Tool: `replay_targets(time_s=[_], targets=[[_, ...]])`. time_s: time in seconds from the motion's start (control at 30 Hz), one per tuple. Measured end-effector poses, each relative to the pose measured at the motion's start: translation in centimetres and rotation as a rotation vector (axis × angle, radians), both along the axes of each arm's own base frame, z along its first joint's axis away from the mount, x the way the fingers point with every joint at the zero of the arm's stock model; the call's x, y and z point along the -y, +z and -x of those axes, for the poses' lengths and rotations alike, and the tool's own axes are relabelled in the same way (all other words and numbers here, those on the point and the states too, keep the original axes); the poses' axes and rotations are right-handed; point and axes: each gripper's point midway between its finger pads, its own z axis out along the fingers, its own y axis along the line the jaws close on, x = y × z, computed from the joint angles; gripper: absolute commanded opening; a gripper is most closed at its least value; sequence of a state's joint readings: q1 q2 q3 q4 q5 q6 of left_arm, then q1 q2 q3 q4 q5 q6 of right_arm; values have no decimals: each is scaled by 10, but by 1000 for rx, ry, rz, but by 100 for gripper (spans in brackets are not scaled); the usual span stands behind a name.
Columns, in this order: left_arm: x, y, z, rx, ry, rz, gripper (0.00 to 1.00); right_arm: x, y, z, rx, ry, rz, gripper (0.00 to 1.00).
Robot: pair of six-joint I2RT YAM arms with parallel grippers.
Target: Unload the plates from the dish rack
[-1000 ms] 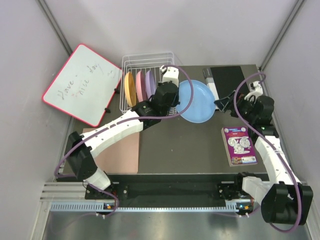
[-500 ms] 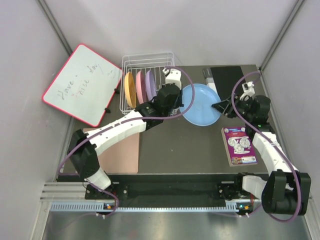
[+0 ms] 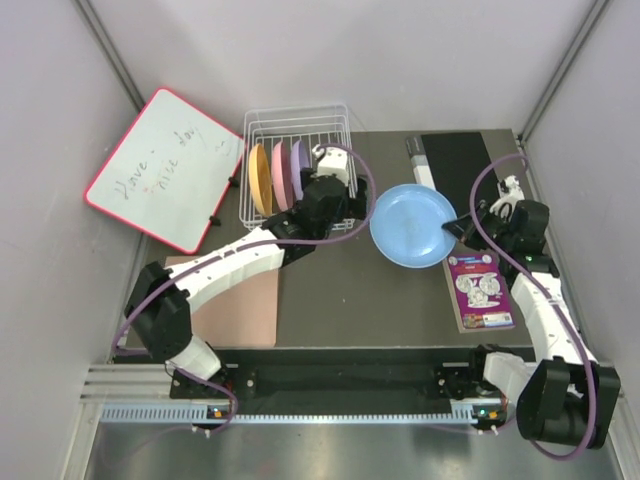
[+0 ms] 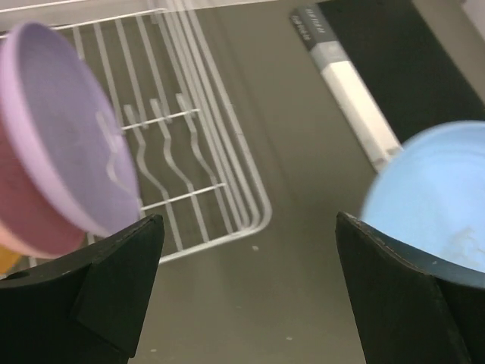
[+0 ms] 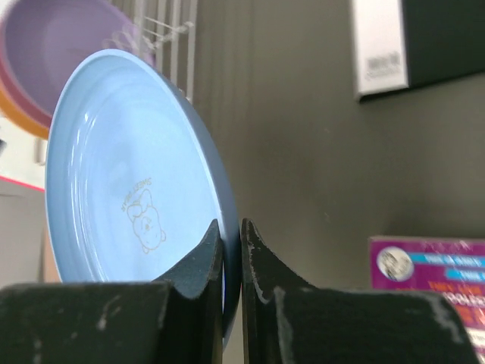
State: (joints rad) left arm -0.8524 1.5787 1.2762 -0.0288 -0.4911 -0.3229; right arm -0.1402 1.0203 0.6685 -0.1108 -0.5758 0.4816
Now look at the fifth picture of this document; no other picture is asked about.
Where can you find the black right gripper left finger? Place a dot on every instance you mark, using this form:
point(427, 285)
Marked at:
point(175, 319)

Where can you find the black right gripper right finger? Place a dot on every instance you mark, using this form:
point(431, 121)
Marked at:
point(288, 320)

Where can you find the blue plate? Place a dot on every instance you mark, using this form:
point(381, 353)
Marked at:
point(133, 178)

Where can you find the orange plate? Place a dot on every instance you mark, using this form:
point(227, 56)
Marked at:
point(10, 109)

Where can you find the purple plate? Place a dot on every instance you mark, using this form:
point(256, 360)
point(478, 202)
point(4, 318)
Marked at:
point(44, 41)

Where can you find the purple booklet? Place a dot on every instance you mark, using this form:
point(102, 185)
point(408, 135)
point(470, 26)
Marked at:
point(453, 267)

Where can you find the pink framed whiteboard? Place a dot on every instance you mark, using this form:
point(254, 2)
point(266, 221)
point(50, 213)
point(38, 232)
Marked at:
point(22, 156)

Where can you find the black clip file folder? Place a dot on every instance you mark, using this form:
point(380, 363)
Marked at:
point(403, 45)

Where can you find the white wire dish rack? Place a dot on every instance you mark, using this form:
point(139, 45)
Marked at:
point(162, 33)

